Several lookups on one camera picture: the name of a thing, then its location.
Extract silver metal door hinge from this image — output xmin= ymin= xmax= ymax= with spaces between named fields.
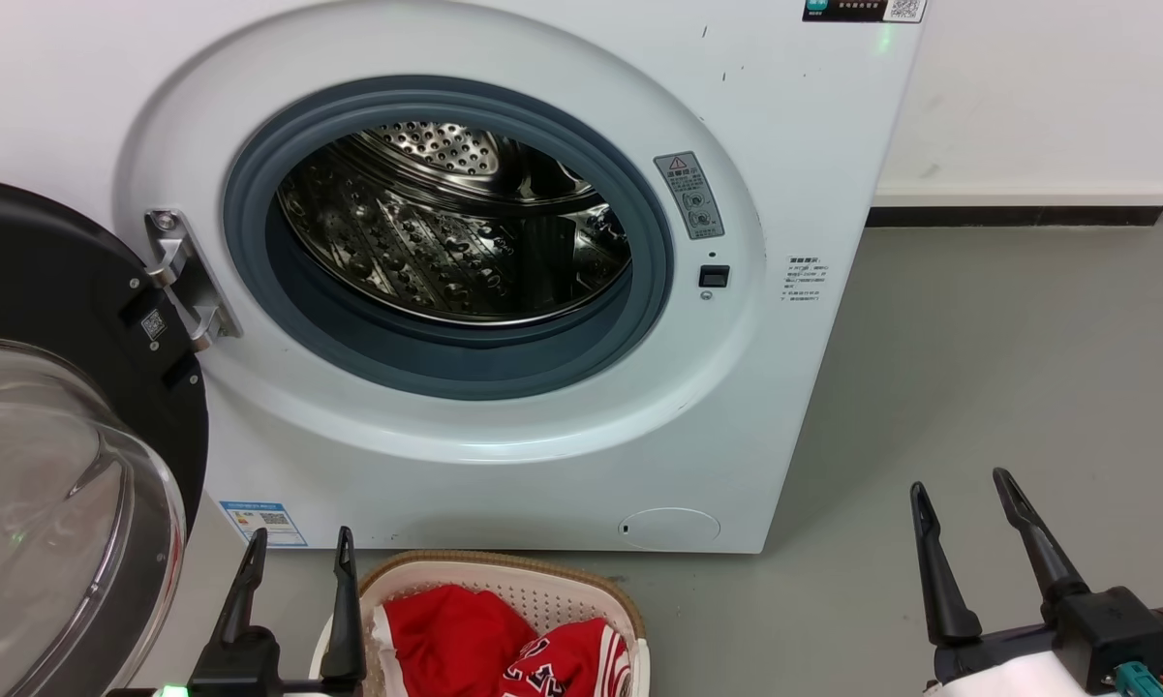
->
xmin=143 ymin=208 xmax=243 ymax=352

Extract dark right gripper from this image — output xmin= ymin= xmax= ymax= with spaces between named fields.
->
xmin=910 ymin=468 xmax=1163 ymax=697

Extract black washer door with glass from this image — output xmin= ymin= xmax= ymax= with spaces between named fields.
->
xmin=0 ymin=176 xmax=210 ymax=697

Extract black baseboard strip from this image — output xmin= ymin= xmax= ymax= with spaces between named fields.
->
xmin=865 ymin=205 xmax=1163 ymax=228

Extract round white filter cover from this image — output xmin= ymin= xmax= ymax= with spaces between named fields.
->
xmin=618 ymin=507 xmax=722 ymax=552

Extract white front-load washing machine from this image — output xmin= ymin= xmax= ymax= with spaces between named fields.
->
xmin=0 ymin=0 xmax=931 ymax=555

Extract blue energy label sticker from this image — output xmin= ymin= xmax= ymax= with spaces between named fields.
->
xmin=219 ymin=500 xmax=308 ymax=549

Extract grey rubber door gasket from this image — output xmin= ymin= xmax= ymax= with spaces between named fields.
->
xmin=223 ymin=76 xmax=675 ymax=401

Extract grey warning sticker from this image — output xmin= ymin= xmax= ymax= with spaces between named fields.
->
xmin=653 ymin=151 xmax=725 ymax=241

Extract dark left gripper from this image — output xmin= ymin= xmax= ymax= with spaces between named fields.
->
xmin=186 ymin=527 xmax=368 ymax=697

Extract black brand label sticker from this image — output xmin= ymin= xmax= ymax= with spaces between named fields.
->
xmin=802 ymin=0 xmax=929 ymax=24

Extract cream perforated laundry basket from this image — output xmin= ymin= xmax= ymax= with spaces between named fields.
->
xmin=310 ymin=550 xmax=652 ymax=697

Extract red jersey with lettering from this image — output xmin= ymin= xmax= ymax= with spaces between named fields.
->
xmin=501 ymin=618 xmax=632 ymax=697

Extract red garment with white trim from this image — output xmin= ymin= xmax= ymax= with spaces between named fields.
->
xmin=373 ymin=584 xmax=540 ymax=697

